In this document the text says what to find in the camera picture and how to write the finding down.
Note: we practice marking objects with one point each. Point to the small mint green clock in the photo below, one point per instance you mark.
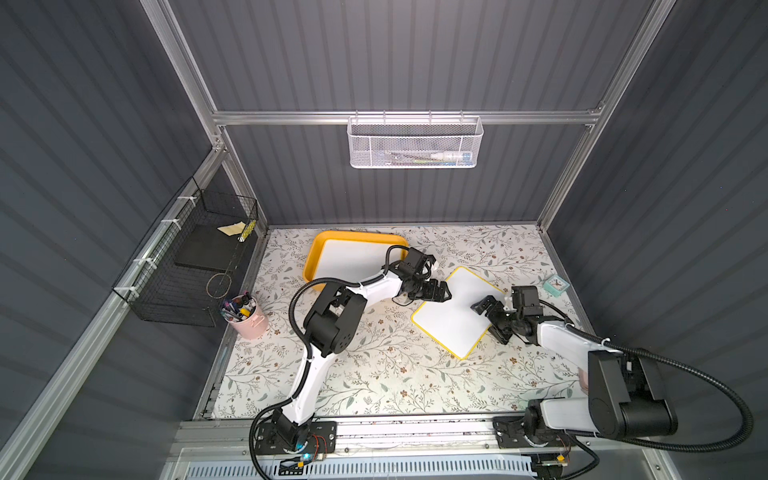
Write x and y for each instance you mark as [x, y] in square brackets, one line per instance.
[555, 285]

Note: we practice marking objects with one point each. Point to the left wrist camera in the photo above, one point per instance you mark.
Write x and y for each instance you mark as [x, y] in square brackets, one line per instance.
[416, 264]

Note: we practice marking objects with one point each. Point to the whiteboard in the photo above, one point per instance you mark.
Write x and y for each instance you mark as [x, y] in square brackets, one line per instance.
[349, 260]
[453, 324]

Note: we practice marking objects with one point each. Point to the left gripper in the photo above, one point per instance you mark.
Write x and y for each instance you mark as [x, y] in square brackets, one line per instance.
[429, 288]

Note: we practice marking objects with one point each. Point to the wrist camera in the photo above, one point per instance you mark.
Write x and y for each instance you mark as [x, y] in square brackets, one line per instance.
[416, 264]
[527, 297]

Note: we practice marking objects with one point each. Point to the floral table mat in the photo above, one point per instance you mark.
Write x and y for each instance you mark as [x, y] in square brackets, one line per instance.
[392, 366]

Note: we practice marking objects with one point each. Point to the yellow plastic storage box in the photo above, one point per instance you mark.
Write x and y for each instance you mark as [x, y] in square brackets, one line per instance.
[321, 238]

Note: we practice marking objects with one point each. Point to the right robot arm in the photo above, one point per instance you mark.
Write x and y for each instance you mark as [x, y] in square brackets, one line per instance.
[625, 394]

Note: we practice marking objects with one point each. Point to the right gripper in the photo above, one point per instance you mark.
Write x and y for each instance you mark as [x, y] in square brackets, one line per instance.
[498, 315]

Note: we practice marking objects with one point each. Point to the white wire mesh basket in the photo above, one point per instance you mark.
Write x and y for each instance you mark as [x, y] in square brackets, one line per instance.
[369, 135]

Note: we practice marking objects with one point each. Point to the black wire basket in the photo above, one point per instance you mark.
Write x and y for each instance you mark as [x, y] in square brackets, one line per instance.
[188, 267]

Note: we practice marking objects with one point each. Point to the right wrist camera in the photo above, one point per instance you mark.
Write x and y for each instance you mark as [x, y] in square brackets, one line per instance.
[527, 297]

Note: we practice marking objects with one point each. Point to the yellow sticky note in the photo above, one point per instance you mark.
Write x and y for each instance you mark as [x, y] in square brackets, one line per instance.
[235, 229]

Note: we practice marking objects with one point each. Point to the pink pen cup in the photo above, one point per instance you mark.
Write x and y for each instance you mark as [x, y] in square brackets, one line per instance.
[245, 315]

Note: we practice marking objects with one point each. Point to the markers in white basket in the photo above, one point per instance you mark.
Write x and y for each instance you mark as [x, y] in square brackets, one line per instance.
[427, 158]

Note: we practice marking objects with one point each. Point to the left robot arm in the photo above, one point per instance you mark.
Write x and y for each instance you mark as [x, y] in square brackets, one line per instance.
[328, 329]

